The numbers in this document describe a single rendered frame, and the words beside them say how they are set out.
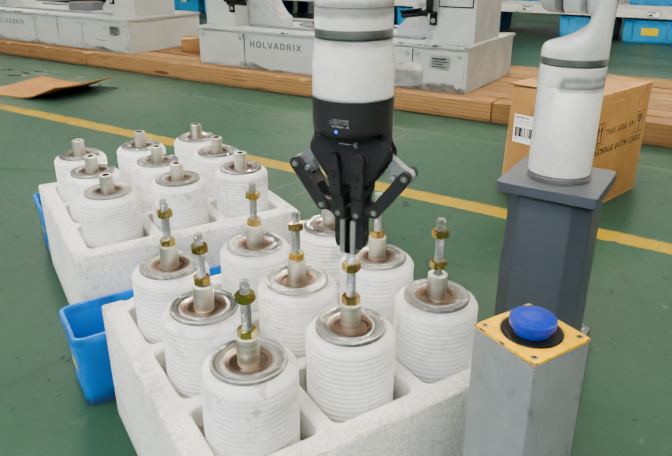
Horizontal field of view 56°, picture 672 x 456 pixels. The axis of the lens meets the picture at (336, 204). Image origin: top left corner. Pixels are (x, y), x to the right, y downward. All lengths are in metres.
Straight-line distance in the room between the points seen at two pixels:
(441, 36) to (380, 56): 2.16
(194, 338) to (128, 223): 0.43
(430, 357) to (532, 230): 0.34
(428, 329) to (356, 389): 0.11
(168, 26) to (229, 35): 0.79
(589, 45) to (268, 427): 0.64
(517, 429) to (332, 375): 0.19
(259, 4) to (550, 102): 2.50
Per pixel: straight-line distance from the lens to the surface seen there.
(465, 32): 2.67
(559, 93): 0.96
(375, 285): 0.80
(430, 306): 0.72
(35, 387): 1.11
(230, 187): 1.14
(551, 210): 0.98
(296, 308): 0.74
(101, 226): 1.09
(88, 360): 0.99
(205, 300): 0.72
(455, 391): 0.73
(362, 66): 0.55
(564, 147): 0.97
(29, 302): 1.35
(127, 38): 3.80
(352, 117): 0.56
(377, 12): 0.55
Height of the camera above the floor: 0.62
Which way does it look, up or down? 22 degrees down
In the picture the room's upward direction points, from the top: straight up
